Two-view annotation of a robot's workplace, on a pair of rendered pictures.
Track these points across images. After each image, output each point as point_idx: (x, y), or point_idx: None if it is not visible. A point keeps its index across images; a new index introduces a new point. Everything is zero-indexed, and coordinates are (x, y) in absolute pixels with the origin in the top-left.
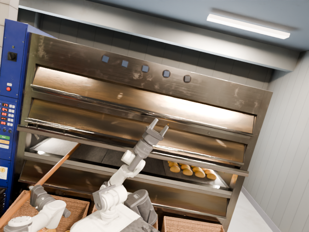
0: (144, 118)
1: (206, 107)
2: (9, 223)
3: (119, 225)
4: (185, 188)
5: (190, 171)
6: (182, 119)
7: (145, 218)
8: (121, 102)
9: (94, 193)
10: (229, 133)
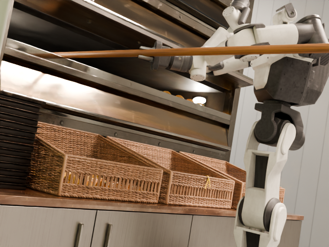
0: (158, 4)
1: (208, 2)
2: (245, 24)
3: None
4: (194, 111)
5: (183, 97)
6: (197, 10)
7: None
8: None
9: (286, 4)
10: None
